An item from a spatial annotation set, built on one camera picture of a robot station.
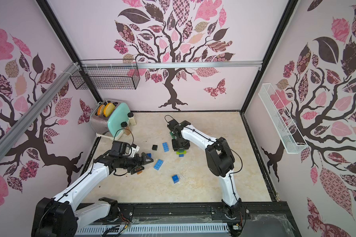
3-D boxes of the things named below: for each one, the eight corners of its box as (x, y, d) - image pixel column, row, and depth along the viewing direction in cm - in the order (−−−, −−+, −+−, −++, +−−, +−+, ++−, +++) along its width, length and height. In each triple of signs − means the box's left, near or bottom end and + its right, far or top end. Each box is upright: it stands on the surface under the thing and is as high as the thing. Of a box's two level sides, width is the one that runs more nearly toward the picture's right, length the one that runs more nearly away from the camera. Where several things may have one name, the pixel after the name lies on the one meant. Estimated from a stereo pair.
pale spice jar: (129, 125, 114) (126, 117, 107) (131, 120, 118) (127, 112, 111) (135, 125, 114) (132, 117, 107) (136, 120, 118) (133, 112, 111)
